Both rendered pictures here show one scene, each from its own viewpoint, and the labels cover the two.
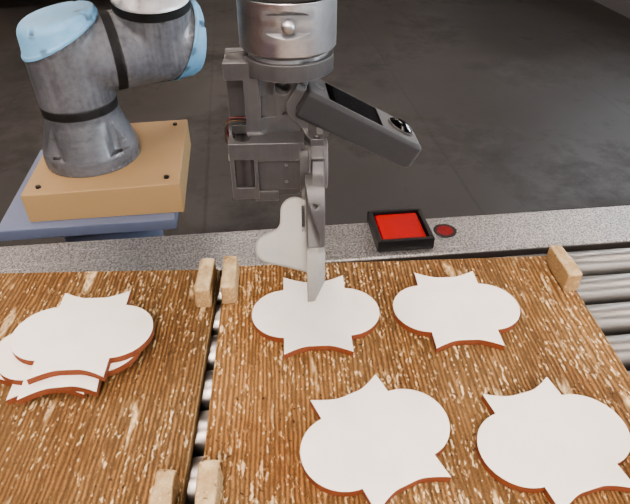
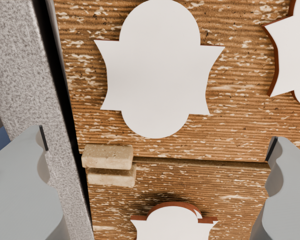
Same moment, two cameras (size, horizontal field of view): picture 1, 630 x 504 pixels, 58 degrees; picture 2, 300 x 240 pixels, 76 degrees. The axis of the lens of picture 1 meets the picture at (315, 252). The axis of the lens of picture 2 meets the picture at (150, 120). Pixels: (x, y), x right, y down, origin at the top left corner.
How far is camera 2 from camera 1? 52 cm
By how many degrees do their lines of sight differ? 60
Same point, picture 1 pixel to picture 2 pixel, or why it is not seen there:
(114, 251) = not seen: hidden behind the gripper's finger
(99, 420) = (227, 210)
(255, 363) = (206, 133)
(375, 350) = (220, 16)
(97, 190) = not seen: outside the picture
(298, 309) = (152, 98)
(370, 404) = not seen: outside the picture
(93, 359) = (197, 229)
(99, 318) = (158, 231)
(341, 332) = (194, 56)
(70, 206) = not seen: hidden behind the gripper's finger
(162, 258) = (62, 186)
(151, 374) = (199, 192)
